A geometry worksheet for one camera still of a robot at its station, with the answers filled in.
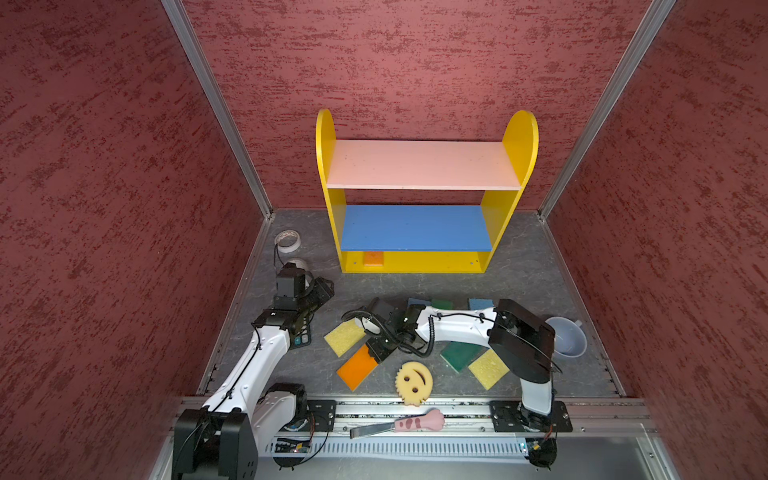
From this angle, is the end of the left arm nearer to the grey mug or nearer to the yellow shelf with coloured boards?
the yellow shelf with coloured boards

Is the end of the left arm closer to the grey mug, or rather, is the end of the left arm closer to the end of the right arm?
the end of the right arm

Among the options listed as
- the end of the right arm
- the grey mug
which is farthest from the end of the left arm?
the grey mug
